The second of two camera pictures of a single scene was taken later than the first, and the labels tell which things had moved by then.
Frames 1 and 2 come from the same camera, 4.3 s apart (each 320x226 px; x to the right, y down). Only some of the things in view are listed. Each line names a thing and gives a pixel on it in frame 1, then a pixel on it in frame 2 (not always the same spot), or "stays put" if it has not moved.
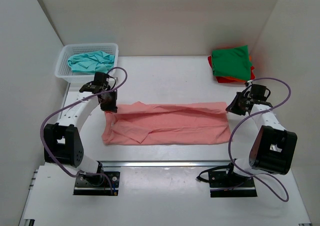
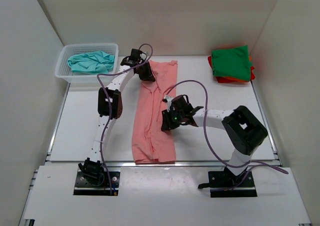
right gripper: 233,107 → 168,124
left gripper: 112,106 → 148,76
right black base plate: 222,184 stays put
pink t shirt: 184,123 → 151,144
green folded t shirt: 232,63 stays put
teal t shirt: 94,61 stays put
